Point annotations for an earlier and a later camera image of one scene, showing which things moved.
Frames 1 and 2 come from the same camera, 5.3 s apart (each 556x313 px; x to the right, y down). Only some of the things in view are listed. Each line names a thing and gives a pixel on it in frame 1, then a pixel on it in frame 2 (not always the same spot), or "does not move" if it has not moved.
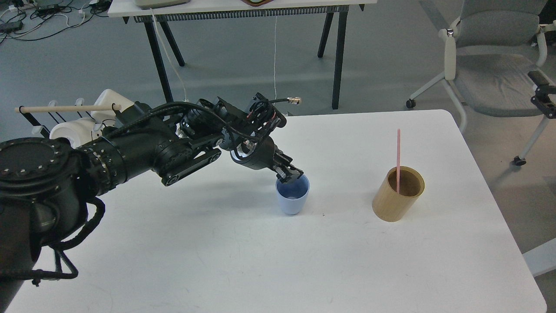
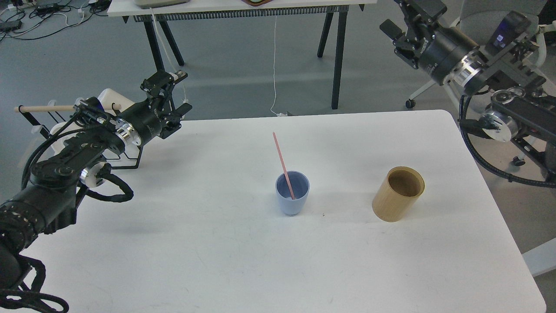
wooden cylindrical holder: [388, 206] does not move
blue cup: [293, 194] does not move
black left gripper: [263, 154] -> [145, 118]
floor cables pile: [28, 20] does not move
